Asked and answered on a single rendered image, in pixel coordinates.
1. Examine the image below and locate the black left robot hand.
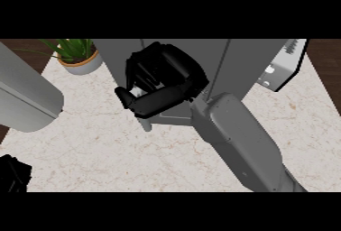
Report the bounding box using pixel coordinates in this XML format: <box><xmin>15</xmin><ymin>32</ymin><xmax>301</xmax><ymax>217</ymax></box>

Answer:
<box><xmin>0</xmin><ymin>153</ymin><xmax>34</xmax><ymax>193</ymax></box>

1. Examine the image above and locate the green potted plant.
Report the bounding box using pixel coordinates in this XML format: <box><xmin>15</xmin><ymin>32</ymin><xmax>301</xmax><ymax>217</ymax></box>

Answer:
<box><xmin>12</xmin><ymin>38</ymin><xmax>105</xmax><ymax>76</ymax></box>

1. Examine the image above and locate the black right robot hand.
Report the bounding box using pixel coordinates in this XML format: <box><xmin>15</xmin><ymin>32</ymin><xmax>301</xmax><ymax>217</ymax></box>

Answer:
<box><xmin>114</xmin><ymin>41</ymin><xmax>211</xmax><ymax>120</ymax></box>

